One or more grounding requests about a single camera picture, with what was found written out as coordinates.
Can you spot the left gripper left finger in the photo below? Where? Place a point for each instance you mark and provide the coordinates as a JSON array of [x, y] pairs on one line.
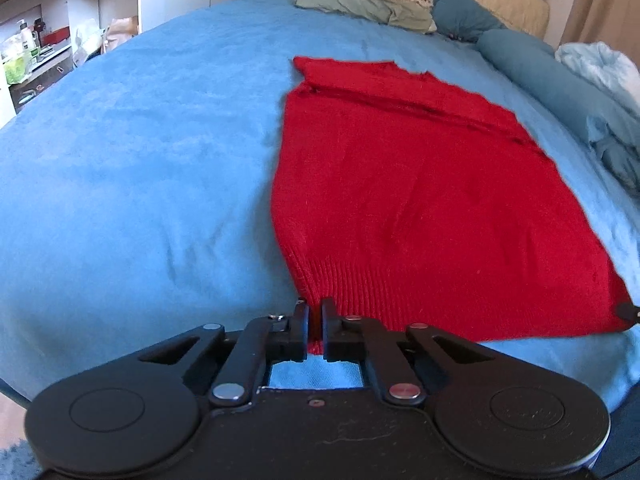
[[244, 359]]

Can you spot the blue bed sheet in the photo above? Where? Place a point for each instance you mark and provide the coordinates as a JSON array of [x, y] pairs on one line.
[[135, 192]]

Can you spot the teal rolled duvet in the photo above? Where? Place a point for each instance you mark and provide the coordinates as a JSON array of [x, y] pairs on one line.
[[593, 118]]

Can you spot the green pillow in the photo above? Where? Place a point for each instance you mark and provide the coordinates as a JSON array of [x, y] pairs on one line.
[[398, 13]]

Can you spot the dark teal pillow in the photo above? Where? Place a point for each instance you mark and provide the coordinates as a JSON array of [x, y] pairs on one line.
[[463, 20]]

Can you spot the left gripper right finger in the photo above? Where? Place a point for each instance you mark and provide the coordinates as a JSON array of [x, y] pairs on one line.
[[365, 341]]

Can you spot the light blue blanket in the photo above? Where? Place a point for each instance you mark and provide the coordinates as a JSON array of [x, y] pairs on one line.
[[609, 70]]

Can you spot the white shelf unit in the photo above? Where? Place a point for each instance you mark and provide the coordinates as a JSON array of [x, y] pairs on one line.
[[75, 29]]

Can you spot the red knit sweater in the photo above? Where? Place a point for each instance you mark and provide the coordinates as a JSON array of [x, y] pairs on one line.
[[407, 199]]

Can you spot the beige curtain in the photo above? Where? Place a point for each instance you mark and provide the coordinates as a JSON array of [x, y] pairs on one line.
[[614, 22]]

